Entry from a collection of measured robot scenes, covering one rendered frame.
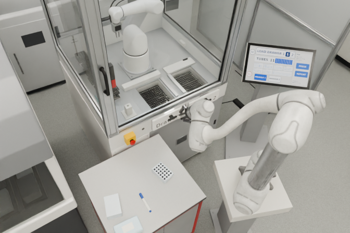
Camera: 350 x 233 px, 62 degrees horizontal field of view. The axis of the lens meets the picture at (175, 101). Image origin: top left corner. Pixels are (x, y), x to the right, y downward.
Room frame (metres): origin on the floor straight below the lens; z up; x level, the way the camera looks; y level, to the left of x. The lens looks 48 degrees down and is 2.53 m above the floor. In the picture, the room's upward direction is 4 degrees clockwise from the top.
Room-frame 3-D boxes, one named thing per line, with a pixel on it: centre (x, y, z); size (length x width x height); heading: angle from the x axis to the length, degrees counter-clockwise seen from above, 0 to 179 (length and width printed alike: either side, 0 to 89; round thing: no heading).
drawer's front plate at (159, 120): (1.35, 0.03, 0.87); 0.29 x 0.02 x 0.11; 127
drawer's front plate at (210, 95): (1.54, -0.22, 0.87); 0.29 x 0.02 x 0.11; 127
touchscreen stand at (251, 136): (1.78, -0.78, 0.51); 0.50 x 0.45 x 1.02; 176
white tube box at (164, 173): (0.95, 0.05, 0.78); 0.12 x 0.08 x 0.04; 49
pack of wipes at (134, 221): (0.58, 0.22, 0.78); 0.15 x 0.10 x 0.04; 121
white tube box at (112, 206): (0.70, 0.33, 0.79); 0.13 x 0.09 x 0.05; 20
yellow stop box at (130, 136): (1.14, 0.29, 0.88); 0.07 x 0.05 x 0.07; 127
